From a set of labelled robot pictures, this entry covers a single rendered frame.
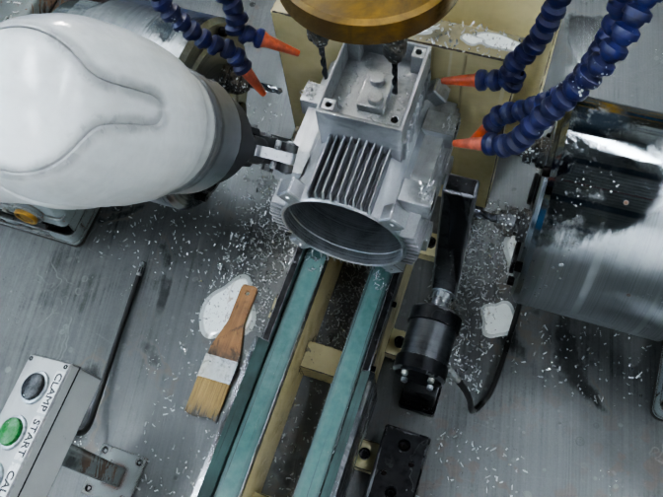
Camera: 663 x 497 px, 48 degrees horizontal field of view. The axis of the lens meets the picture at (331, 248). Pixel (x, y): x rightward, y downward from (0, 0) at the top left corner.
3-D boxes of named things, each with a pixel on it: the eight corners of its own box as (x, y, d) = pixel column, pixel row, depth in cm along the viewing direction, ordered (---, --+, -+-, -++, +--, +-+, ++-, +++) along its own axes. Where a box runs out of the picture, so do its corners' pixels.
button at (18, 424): (18, 418, 81) (5, 413, 79) (36, 424, 79) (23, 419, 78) (4, 446, 80) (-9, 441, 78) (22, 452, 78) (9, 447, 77)
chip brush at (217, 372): (236, 282, 113) (234, 280, 112) (266, 291, 112) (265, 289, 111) (184, 413, 105) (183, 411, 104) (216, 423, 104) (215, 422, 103)
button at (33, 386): (39, 375, 83) (28, 369, 81) (57, 380, 81) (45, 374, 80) (27, 401, 81) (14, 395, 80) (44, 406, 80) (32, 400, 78)
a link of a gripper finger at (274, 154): (222, 125, 59) (284, 142, 58) (246, 131, 64) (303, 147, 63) (215, 155, 60) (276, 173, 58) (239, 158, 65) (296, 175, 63)
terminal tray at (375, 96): (349, 67, 94) (345, 28, 88) (431, 85, 92) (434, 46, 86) (318, 145, 90) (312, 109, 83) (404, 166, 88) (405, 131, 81)
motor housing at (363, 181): (328, 128, 109) (315, 40, 92) (456, 159, 105) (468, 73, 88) (280, 248, 101) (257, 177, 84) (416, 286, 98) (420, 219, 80)
